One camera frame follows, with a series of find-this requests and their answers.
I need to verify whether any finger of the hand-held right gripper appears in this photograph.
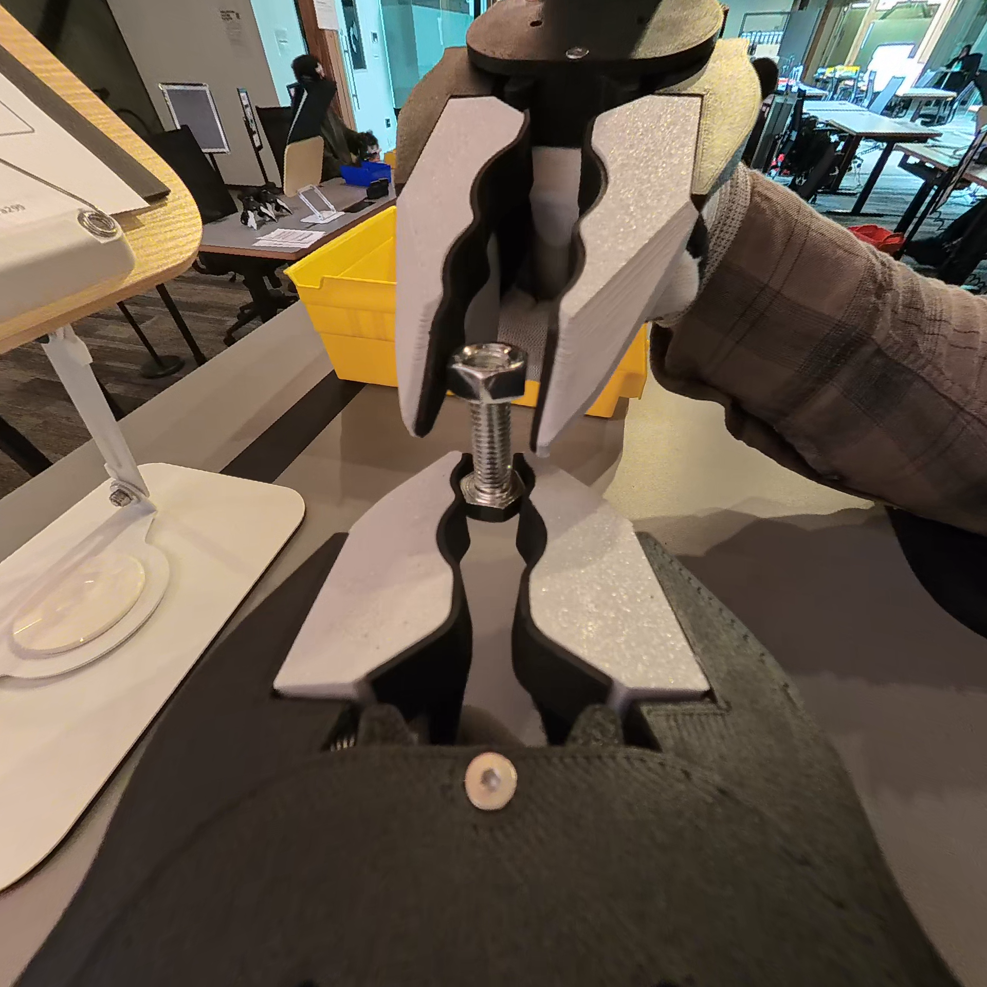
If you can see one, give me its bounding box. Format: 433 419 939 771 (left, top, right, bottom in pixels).
395 96 533 441
533 93 704 456

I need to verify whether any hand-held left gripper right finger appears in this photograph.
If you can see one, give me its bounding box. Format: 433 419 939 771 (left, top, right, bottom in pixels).
513 451 712 741

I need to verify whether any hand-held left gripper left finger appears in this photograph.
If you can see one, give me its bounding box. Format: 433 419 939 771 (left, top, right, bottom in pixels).
275 451 476 744

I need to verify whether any yellow plastic bin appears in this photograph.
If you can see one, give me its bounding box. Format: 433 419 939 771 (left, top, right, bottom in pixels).
286 201 652 421

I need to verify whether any silver hex bolt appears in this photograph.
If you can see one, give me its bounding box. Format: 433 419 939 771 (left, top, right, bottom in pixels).
448 343 530 491

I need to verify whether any silver hex nut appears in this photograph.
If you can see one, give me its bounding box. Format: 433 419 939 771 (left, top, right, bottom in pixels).
462 471 533 510

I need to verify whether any person's right forearm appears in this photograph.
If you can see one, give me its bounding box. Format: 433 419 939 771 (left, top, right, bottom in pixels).
648 162 987 536

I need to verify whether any person's right hand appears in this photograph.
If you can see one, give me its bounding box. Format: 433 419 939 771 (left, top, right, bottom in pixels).
664 39 766 328

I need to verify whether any background office desk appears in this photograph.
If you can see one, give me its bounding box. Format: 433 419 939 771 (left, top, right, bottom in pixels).
201 170 396 266

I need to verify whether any wooden document stand white base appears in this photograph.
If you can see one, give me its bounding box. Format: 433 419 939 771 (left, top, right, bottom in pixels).
1 1 306 892

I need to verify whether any red bin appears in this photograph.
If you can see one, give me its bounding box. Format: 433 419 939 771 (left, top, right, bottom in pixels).
849 224 912 259

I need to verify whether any black backing board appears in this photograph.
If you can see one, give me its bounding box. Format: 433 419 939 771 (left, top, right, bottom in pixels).
1 44 171 202

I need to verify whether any printed instruction sheet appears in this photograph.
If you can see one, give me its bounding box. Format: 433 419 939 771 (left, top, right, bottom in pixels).
1 78 112 220

